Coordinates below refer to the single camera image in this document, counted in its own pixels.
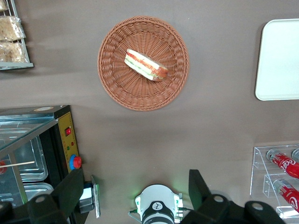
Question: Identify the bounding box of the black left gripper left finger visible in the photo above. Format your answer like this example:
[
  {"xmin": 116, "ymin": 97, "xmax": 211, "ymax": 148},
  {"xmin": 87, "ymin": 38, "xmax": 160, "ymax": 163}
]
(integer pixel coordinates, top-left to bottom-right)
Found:
[{"xmin": 0, "ymin": 168, "xmax": 84, "ymax": 224}]

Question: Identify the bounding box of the small grey box device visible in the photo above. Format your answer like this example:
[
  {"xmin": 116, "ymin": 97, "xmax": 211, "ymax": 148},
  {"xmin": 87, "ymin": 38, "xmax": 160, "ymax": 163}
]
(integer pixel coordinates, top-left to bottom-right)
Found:
[{"xmin": 78, "ymin": 175, "xmax": 101, "ymax": 219}]

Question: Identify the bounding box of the grey wire shelf rack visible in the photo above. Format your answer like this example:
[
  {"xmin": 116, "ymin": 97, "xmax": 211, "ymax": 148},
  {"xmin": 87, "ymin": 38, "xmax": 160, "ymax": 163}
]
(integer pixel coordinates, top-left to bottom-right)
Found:
[{"xmin": 0, "ymin": 0, "xmax": 35, "ymax": 70}]

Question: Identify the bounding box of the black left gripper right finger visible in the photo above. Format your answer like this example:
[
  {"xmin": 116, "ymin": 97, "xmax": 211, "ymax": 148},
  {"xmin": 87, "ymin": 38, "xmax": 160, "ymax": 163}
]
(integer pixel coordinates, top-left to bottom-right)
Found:
[{"xmin": 179, "ymin": 169, "xmax": 285, "ymax": 224}]

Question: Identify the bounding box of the round brown wicker basket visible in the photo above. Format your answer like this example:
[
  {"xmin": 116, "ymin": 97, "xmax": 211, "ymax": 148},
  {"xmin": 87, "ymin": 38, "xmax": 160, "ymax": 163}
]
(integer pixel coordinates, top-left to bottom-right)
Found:
[{"xmin": 97, "ymin": 15, "xmax": 190, "ymax": 112}]

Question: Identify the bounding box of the wooden skewer stick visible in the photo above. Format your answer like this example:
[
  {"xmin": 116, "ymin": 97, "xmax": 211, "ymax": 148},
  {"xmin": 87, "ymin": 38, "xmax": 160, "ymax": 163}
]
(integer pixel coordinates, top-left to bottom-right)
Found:
[{"xmin": 0, "ymin": 161, "xmax": 36, "ymax": 167}]

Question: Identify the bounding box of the white rectangular plastic tray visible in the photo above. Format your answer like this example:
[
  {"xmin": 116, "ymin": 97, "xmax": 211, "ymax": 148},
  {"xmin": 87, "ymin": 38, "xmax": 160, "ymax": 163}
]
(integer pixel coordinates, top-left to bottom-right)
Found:
[{"xmin": 255, "ymin": 18, "xmax": 299, "ymax": 101}]

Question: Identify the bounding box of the clear acrylic can stand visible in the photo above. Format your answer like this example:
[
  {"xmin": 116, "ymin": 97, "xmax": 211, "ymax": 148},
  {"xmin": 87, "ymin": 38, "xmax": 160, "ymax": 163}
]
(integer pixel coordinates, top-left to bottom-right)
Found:
[{"xmin": 249, "ymin": 144, "xmax": 299, "ymax": 219}]

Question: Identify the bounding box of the triangle sandwich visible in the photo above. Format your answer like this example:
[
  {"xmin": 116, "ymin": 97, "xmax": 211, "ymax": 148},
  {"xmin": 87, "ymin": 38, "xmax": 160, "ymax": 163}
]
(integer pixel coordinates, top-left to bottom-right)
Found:
[{"xmin": 124, "ymin": 48, "xmax": 169, "ymax": 82}]

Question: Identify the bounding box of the steel food pan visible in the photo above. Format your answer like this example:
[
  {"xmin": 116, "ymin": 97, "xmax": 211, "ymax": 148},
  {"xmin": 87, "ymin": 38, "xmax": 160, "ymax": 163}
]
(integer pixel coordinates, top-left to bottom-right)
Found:
[
  {"xmin": 22, "ymin": 182, "xmax": 55, "ymax": 202},
  {"xmin": 13, "ymin": 135, "xmax": 49, "ymax": 183}
]

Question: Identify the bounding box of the glass food warmer cabinet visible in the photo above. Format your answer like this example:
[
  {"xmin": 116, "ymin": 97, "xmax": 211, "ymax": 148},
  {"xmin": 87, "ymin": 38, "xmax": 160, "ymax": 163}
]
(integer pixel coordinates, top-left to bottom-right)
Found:
[{"xmin": 0, "ymin": 105, "xmax": 83, "ymax": 224}]

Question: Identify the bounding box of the red cola can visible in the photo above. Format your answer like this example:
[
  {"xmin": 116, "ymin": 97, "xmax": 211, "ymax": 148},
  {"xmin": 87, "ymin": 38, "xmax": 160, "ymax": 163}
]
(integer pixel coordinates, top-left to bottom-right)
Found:
[
  {"xmin": 272, "ymin": 179, "xmax": 299, "ymax": 213},
  {"xmin": 266, "ymin": 149, "xmax": 299, "ymax": 179}
]

